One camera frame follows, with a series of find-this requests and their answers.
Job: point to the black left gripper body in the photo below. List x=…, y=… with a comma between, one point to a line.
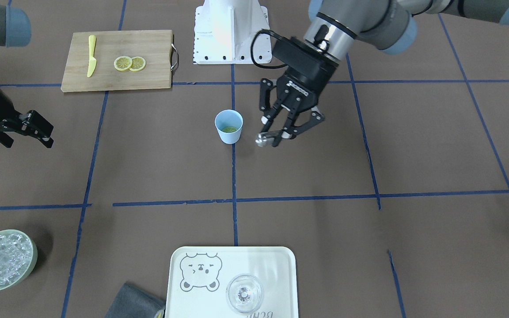
x=304, y=90

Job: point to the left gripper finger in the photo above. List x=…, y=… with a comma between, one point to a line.
x=270, y=111
x=290, y=130

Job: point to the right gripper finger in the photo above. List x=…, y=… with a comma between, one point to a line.
x=33, y=124
x=6, y=140

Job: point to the blue paper cup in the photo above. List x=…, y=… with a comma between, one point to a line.
x=229, y=125

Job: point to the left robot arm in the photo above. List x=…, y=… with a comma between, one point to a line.
x=290, y=104

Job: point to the yellow plastic knife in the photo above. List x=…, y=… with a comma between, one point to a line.
x=92, y=61

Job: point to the bamboo cutting board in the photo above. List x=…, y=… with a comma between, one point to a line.
x=156, y=46

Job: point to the green bowl of ice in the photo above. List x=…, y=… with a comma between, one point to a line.
x=18, y=257

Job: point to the cream bear serving tray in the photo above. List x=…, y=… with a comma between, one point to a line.
x=198, y=278

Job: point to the clear wine glass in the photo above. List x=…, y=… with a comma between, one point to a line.
x=244, y=294

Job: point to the grey folded cloth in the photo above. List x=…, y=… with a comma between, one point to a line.
x=133, y=302

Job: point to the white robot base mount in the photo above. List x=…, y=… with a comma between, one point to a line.
x=224, y=33

